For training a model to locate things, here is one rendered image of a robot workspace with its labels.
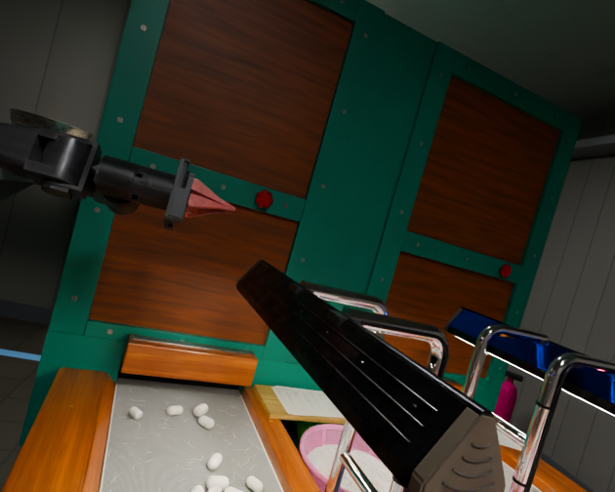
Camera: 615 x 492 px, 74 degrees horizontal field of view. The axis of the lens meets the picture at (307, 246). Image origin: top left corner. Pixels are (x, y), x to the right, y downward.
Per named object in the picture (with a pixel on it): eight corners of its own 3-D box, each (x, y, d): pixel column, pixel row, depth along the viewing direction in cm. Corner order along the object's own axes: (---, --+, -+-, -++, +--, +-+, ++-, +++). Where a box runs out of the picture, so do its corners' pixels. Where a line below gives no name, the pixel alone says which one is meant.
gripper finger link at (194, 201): (227, 229, 69) (171, 214, 67) (237, 190, 71) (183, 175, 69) (234, 219, 63) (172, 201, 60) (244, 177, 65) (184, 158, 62)
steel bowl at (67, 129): (95, 162, 279) (101, 139, 279) (73, 155, 236) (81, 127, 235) (22, 142, 268) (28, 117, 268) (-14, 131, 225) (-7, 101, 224)
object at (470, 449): (417, 510, 27) (448, 408, 27) (234, 288, 85) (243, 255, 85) (502, 509, 31) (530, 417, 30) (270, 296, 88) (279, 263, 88)
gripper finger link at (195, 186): (225, 242, 69) (167, 227, 66) (234, 203, 71) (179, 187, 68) (231, 233, 62) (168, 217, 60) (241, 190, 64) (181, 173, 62)
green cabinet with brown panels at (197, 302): (47, 331, 87) (159, -115, 83) (84, 276, 138) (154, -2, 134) (501, 391, 140) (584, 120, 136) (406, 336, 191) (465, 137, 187)
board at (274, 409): (268, 418, 92) (269, 413, 92) (253, 388, 106) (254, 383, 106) (389, 428, 105) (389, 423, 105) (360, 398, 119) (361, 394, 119)
